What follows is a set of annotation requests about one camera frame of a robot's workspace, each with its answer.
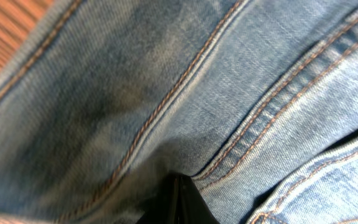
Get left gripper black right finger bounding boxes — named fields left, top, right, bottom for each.
left=178, top=175, right=218, bottom=224

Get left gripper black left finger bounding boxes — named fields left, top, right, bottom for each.
left=137, top=175, right=179, bottom=224

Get light blue denim jeans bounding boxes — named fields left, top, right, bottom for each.
left=0, top=0, right=358, bottom=223

